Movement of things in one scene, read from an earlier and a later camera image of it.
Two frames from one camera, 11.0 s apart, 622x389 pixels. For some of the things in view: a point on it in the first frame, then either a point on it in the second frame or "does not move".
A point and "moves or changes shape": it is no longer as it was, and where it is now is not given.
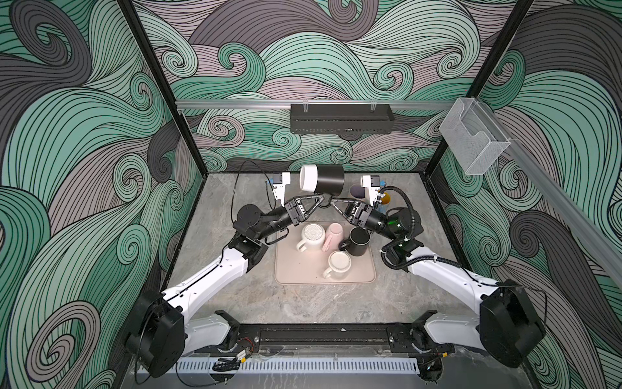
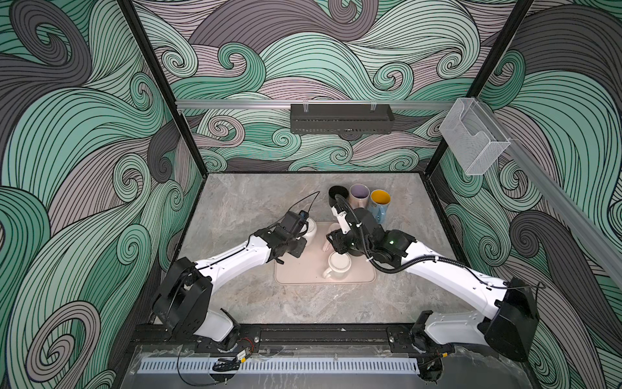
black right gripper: x=364 y=216 -> x=338 y=241
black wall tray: x=341 y=118 does not move
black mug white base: x=325 y=179 moves or changes shape
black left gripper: x=291 y=212 -> x=297 y=250
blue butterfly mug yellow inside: x=384 y=206 does not move
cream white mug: x=339 y=262 does not move
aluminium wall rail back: x=234 y=104 does not move
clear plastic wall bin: x=474 y=135 does not move
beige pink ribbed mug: x=359 y=192 does not move
